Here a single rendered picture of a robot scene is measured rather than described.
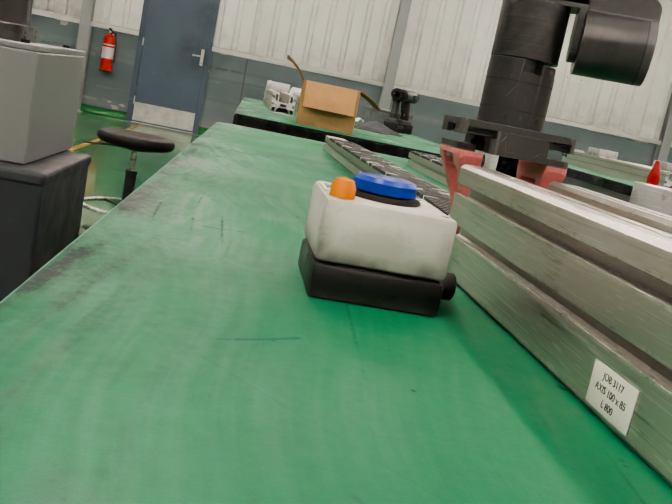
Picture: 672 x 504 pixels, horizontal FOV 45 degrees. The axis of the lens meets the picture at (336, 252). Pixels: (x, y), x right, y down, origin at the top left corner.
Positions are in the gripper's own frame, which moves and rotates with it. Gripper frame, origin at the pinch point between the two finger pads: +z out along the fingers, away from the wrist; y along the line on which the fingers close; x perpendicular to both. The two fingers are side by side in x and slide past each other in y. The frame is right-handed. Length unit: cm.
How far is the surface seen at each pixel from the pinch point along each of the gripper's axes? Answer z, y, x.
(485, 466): 3.0, -13.1, -42.7
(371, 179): -4.3, -14.9, -20.5
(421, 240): -1.5, -11.8, -23.1
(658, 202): -5.2, 13.4, -3.4
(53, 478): 3, -27, -47
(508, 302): 1.3, -5.8, -23.2
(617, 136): -36, 543, 1071
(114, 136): 25, -70, 297
